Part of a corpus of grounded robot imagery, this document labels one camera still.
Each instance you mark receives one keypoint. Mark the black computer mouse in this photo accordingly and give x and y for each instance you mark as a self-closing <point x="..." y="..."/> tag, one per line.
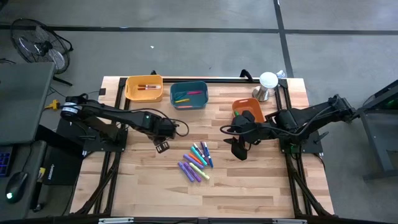
<point x="17" y="186"/>

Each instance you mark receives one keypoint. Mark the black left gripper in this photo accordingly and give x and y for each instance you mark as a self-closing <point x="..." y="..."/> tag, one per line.
<point x="161" y="129"/>

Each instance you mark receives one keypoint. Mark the yellow plastic bin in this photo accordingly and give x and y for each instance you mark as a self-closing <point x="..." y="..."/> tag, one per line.
<point x="130" y="96"/>

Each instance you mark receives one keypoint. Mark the crumpled white wrapper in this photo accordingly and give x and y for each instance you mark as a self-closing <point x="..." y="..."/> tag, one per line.
<point x="281" y="74"/>

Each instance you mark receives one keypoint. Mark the lavender chunky highlighter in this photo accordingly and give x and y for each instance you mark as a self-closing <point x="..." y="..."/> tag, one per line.
<point x="185" y="171"/>
<point x="191" y="160"/>

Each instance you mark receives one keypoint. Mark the yellow slim highlighter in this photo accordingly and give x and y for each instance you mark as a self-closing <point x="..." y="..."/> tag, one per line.
<point x="182" y="100"/>

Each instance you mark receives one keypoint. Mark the yellow label tag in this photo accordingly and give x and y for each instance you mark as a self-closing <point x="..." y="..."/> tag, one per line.
<point x="41" y="173"/>

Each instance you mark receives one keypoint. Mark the orange plastic bin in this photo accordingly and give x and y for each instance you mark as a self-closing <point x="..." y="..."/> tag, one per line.
<point x="248" y="105"/>

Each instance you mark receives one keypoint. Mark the teal chunky highlighter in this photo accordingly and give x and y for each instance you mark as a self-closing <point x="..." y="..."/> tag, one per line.
<point x="199" y="156"/>

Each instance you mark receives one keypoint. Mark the pink slim highlighter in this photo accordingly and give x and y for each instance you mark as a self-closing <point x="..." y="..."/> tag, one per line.
<point x="194" y="92"/>

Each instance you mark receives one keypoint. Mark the small black bracket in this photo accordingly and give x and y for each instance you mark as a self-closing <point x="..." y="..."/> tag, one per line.
<point x="102" y="91"/>

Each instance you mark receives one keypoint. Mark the purple Expo marker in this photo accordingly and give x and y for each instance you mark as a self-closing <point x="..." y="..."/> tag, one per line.
<point x="198" y="149"/>

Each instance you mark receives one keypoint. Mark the light green chunky highlighter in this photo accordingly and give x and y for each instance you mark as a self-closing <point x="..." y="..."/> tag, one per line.
<point x="199" y="172"/>

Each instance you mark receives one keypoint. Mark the blue slim highlighter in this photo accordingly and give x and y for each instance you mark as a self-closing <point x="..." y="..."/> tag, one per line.
<point x="181" y="96"/>

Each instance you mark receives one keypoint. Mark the purple slim highlighter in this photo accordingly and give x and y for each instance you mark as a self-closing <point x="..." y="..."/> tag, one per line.
<point x="202" y="146"/>

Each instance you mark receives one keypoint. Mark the blue Expo marker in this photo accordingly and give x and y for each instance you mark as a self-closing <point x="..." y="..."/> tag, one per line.
<point x="209" y="155"/>

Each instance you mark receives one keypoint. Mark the grey metal cart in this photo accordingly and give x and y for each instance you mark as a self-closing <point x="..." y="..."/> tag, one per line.
<point x="382" y="130"/>

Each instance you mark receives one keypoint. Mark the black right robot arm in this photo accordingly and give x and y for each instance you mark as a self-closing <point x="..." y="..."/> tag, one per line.
<point x="311" y="116"/>

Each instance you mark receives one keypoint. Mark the dark desk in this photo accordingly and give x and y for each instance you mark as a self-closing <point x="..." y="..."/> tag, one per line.
<point x="31" y="161"/>

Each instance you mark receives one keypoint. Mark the black keyboard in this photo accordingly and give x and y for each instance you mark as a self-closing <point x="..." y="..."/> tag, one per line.
<point x="5" y="161"/>

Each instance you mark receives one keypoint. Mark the purple chunky highlighter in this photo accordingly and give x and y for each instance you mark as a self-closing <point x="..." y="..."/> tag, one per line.
<point x="192" y="172"/>

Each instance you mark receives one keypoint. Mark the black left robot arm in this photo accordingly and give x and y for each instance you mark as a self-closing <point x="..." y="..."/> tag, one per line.
<point x="118" y="116"/>

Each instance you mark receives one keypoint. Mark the silver edge bracket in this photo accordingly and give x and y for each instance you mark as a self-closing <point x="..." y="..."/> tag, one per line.
<point x="289" y="221"/>
<point x="115" y="220"/>

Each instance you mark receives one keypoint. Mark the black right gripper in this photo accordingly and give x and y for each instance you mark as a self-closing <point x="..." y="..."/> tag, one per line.
<point x="245" y="133"/>

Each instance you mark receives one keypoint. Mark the black floor fan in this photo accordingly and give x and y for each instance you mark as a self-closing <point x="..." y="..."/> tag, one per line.
<point x="43" y="48"/>

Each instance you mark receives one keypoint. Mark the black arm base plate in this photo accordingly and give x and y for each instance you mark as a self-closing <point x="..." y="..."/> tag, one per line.
<point x="102" y="147"/>
<point x="312" y="148"/>

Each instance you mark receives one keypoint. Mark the teal plastic bin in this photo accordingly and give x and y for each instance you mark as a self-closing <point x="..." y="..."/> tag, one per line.
<point x="199" y="101"/>

